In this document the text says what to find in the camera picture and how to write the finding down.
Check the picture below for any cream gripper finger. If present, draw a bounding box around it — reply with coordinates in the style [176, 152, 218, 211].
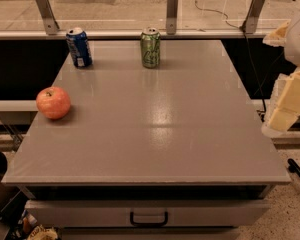
[263, 21, 290, 47]
[261, 67, 300, 138]

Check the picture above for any red apple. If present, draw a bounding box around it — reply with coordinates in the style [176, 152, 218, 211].
[36, 87, 71, 120]

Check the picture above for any black bar on floor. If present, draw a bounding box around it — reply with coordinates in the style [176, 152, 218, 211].
[287, 158, 300, 178]

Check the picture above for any green soda can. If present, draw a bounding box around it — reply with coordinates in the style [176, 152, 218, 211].
[140, 27, 161, 68]

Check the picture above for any grey cabinet drawer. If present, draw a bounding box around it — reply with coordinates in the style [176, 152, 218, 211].
[26, 200, 269, 228]

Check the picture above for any blue soda can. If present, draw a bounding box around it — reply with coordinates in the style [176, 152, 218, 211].
[66, 27, 92, 68]

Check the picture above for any snack bag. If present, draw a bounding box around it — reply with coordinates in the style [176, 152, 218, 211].
[27, 225, 58, 240]

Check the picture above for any right metal bracket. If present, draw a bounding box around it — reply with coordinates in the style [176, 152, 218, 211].
[241, 0, 265, 34]

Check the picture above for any metal bracket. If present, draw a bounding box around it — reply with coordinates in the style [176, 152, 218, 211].
[35, 0, 59, 35]
[166, 0, 178, 35]
[241, 0, 265, 34]

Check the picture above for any black cable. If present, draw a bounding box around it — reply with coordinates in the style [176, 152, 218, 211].
[191, 0, 268, 113]

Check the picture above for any middle metal bracket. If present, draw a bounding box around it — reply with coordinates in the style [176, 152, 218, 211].
[166, 0, 178, 35]

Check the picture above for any black drawer handle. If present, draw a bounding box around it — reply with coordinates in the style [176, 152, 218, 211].
[129, 212, 169, 228]

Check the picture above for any left metal bracket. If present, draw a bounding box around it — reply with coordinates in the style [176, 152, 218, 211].
[35, 0, 59, 35]

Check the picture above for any white horizontal rail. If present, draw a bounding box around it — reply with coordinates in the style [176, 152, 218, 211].
[0, 29, 274, 40]

